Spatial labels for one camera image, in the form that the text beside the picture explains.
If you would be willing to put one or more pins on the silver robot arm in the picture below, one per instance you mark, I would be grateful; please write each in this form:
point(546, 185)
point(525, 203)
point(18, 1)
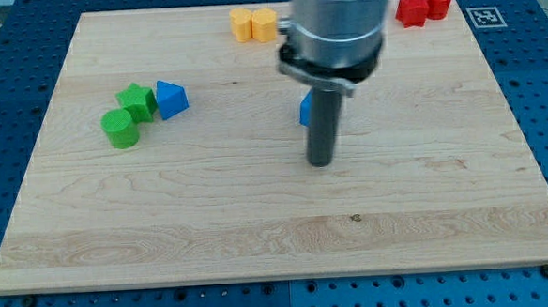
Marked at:
point(332, 45)

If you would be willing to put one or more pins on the blue triangle block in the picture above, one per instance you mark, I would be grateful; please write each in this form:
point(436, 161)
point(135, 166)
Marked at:
point(171, 99)

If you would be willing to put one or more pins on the blue block behind rod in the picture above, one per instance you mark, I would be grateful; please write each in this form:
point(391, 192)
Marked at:
point(305, 109)

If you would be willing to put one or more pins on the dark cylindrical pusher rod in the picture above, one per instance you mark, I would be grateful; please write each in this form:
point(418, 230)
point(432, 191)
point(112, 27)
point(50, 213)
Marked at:
point(326, 107)

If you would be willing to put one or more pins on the yellow block right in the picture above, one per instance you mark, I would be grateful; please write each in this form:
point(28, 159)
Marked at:
point(264, 24)

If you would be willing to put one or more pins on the yellow block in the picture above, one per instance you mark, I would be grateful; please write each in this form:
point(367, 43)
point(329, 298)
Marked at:
point(241, 24)
point(264, 24)

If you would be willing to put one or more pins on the yellow block left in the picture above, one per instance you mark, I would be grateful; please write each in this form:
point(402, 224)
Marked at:
point(241, 24)

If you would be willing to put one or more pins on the green star block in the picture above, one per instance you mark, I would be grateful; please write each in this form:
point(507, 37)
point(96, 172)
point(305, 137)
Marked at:
point(139, 101)

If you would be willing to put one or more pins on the green cylinder block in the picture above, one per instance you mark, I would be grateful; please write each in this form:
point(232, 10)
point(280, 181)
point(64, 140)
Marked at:
point(120, 128)

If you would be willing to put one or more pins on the wooden board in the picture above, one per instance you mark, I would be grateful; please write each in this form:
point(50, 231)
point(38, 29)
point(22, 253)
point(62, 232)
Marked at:
point(431, 171)

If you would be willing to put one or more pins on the red star block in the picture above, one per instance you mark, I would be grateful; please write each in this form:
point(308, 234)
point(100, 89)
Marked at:
point(412, 13)

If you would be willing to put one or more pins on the red cylinder block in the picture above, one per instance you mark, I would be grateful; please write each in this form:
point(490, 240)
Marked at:
point(438, 9)

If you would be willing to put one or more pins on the white fiducial marker tag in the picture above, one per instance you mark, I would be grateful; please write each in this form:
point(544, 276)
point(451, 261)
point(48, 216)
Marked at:
point(488, 17)

